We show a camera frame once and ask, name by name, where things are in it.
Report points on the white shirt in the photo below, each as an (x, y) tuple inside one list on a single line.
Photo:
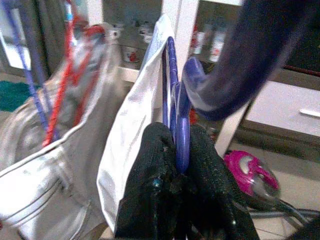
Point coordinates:
[(130, 125)]

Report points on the blue plastic hanger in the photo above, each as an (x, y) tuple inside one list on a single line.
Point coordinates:
[(30, 75), (182, 140)]

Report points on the dark navy garment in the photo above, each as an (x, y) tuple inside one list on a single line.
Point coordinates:
[(250, 50)]

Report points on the red plastic hanger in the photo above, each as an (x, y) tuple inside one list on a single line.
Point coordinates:
[(57, 105)]

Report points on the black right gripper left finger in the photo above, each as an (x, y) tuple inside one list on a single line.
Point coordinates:
[(150, 187)]

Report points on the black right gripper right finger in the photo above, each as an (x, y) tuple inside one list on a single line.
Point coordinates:
[(207, 187)]

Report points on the pink vacuum cleaner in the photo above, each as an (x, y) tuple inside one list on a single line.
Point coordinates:
[(240, 170)]

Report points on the white display cabinet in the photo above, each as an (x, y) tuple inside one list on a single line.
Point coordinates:
[(186, 25)]

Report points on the white printed mug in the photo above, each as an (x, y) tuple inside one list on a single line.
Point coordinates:
[(131, 55)]

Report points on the pale white garment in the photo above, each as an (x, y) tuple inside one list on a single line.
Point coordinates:
[(37, 187)]

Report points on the teal rug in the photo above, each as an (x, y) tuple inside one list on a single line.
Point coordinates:
[(12, 95)]

